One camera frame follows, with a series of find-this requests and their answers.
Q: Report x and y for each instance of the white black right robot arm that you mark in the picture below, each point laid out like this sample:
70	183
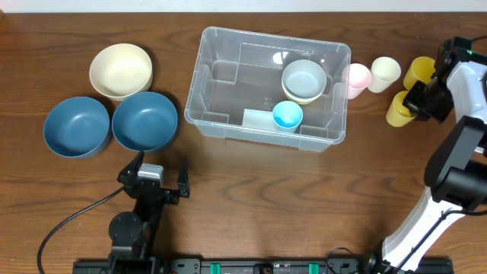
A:
455	183

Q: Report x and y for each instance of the grey-blue small bowl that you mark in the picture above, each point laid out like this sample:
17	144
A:
304	79

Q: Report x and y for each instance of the yellow cup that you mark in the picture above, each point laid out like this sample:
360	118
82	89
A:
398	115
421	69

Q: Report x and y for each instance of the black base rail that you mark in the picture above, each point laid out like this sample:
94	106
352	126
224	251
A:
339	264

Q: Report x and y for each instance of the cream cup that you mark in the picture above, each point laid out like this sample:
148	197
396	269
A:
384	72

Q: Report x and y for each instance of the dark blue bowl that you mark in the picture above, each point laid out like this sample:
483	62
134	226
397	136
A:
78	127
146	121

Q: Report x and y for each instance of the light blue cup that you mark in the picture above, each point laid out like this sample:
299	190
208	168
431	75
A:
287	116

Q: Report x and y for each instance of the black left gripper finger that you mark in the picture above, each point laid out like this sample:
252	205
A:
129	174
183	180

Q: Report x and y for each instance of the white small bowl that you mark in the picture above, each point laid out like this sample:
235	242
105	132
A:
287	91

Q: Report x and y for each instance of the yellow small bowl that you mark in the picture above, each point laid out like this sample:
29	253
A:
301	101

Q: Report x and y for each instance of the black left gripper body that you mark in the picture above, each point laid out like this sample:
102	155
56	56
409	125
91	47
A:
157	192

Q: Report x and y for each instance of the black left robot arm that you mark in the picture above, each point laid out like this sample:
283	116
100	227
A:
133	233

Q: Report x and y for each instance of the pink cup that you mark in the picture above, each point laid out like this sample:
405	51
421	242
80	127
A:
359	78

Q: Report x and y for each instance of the cream large bowl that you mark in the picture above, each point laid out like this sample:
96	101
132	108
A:
120	71

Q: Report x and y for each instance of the clear plastic storage bin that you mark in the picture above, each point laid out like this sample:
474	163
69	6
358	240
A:
237	81

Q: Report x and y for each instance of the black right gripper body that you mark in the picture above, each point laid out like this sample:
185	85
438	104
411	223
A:
424	100

